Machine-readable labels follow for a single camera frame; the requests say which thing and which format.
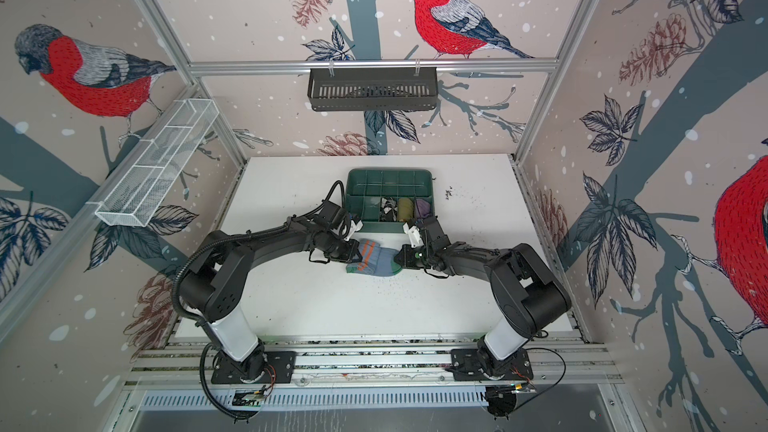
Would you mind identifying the blue orange green striped sock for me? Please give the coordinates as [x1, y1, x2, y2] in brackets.
[346, 240, 402, 277]

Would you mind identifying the black grey argyle sock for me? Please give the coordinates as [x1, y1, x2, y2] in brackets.
[379, 197, 398, 222]

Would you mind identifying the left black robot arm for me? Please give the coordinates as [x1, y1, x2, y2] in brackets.
[171, 180, 362, 363]

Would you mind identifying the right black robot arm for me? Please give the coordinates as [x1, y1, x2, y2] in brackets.
[395, 217, 572, 382]

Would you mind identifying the olive rolled sock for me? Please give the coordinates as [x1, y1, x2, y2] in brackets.
[397, 197, 415, 222]

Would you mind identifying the purple rolled sock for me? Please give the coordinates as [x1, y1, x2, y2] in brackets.
[414, 198, 432, 219]

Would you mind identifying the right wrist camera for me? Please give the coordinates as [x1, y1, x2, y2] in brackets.
[403, 223, 424, 248]

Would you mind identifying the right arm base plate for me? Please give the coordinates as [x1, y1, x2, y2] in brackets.
[445, 349, 533, 382]

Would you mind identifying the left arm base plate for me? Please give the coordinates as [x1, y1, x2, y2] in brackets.
[211, 351, 297, 385]

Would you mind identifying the black hanging wire basket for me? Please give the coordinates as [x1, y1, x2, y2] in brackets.
[307, 67, 439, 112]

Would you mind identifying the right black base cable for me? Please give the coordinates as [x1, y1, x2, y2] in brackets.
[485, 346, 568, 420]

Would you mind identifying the black base cable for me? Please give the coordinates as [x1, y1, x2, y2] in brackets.
[485, 346, 568, 420]
[199, 341, 265, 422]

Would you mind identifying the aluminium frame back bar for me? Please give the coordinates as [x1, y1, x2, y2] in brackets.
[187, 58, 560, 77]

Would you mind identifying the left black base cable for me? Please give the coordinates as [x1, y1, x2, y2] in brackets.
[199, 341, 265, 422]

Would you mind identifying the white mesh wall basket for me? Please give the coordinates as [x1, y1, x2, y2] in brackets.
[95, 98, 219, 227]

